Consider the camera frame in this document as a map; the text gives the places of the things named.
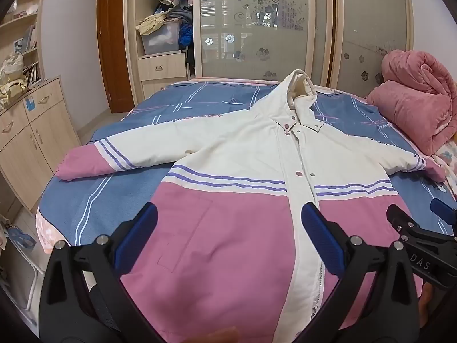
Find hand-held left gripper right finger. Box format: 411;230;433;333
296;202;420;343

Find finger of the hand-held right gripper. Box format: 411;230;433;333
386;204;429;245
429;198;457;228

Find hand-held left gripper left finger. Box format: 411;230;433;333
39;202;165;343

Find pink and white hooded jacket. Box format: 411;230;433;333
55;69;447;343

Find grey folded clothes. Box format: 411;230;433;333
166;5;193;22

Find person's right hand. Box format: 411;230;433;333
418;282;434;329

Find person's left hand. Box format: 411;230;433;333
191;326;240;343

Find pink floral bed cover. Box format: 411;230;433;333
36;77;457;254

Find pink rolled quilt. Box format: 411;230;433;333
366;50;457;156

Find white metal rack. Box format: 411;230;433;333
0;214;41;329

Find light wooden cabinet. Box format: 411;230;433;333
0;75;81;218

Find wardrobe drawer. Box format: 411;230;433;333
139;53;188;81
141;78;190;101

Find brown wooden door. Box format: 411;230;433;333
96;0;135;114

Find row of books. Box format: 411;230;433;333
21;62;40;84

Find clear plastic storage box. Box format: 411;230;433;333
141;21;181;56

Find cream cloth bag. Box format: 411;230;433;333
0;53;28;108

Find blue puffer garment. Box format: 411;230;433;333
178;21;195;49

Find light wooden wardrobe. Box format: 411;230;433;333
123;0;415;104

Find yellow crumpled cloth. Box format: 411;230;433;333
136;11;170;35

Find frosted floral sliding door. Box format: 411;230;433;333
195;0;316;83

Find light wooden bookshelf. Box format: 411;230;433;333
0;0;47;90

